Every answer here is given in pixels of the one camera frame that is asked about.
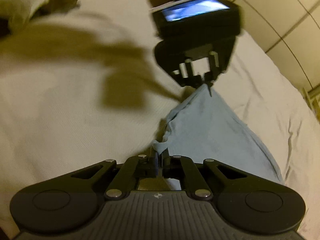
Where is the phone screen on gripper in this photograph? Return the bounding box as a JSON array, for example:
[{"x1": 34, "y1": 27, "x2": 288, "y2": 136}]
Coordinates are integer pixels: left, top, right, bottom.
[{"x1": 162, "y1": 0, "x2": 229, "y2": 22}]

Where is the cream wardrobe cabinet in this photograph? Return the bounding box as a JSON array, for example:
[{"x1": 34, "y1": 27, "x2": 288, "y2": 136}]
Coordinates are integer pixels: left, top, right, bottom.
[{"x1": 230, "y1": 0, "x2": 319, "y2": 91}]

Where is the white duvet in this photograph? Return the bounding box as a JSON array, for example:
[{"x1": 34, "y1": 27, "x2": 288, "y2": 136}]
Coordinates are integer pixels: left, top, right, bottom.
[{"x1": 1, "y1": 0, "x2": 319, "y2": 239}]

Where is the blue printed t-shirt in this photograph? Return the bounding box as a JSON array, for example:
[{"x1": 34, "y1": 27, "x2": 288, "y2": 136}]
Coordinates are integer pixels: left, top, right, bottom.
[{"x1": 152, "y1": 85, "x2": 284, "y2": 184}]

